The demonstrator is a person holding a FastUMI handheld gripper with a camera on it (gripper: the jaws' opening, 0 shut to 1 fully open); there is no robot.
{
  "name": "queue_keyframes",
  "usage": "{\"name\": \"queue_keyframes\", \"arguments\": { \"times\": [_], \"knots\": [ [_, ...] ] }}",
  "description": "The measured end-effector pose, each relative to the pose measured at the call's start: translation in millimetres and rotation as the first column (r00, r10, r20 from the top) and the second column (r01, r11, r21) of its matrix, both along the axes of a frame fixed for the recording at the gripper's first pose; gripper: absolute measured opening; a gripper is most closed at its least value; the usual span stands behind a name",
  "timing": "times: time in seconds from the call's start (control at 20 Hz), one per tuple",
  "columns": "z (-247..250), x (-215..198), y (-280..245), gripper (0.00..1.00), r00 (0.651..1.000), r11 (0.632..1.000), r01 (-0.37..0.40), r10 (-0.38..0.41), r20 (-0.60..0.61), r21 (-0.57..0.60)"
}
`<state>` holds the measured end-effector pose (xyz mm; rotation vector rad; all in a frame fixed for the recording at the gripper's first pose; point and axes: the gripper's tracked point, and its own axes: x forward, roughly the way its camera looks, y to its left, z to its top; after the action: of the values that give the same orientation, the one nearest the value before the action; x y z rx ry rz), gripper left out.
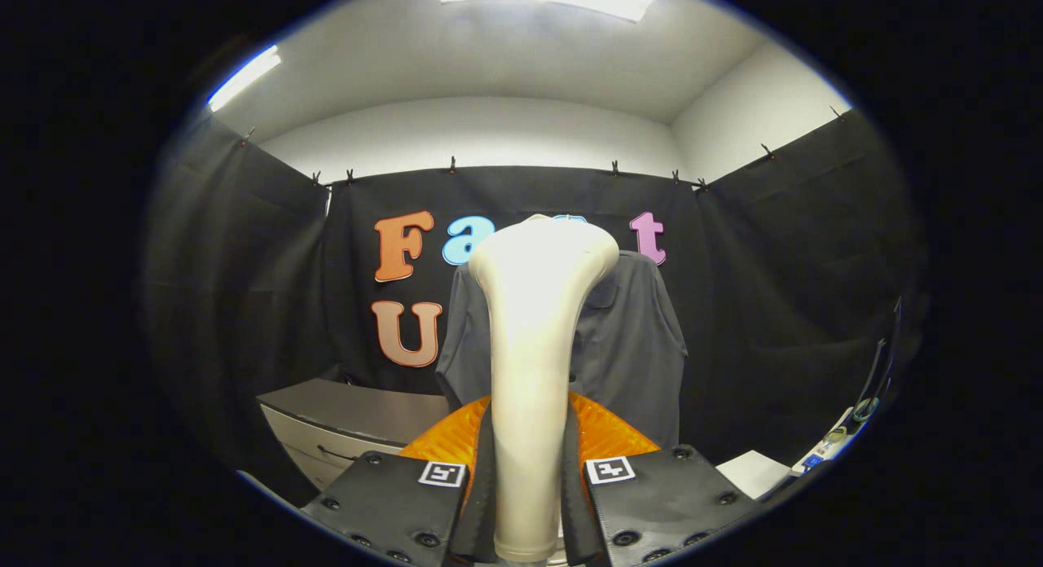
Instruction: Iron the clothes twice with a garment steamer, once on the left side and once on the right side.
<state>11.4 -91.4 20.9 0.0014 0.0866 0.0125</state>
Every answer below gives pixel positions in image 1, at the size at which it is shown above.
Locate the narrow ceiling light strip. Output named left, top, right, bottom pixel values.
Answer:
left=207, top=46, right=282, bottom=113

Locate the white power strip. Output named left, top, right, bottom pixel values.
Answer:
left=790, top=406, right=856, bottom=477

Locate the cream white garment steamer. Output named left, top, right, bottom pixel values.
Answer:
left=469, top=215, right=620, bottom=564

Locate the row of black cloth clips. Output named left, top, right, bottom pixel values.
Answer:
left=240, top=104, right=844, bottom=195

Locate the grey drawer cabinet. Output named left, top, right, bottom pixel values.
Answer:
left=257, top=378, right=451, bottom=490

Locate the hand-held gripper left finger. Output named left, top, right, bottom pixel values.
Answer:
left=300, top=394, right=498, bottom=567

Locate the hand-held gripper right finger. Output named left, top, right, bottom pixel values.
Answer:
left=565, top=390, right=763, bottom=567

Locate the black backdrop cloth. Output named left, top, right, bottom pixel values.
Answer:
left=139, top=107, right=930, bottom=503

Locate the dark grey collared shirt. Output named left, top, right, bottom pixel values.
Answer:
left=436, top=249, right=689, bottom=450

